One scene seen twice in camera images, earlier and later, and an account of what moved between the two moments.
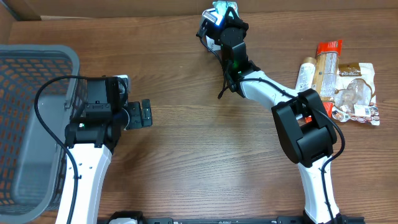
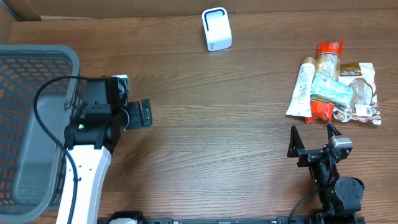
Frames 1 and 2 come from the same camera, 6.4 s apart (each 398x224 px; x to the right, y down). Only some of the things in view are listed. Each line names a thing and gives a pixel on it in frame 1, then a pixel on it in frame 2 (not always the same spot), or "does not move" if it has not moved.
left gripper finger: (147, 117) does not move
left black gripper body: (135, 115) does not move
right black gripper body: (229, 22) → (311, 157)
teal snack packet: (222, 7) → (328, 84)
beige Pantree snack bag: (355, 94) does not move
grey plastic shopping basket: (32, 157) does not move
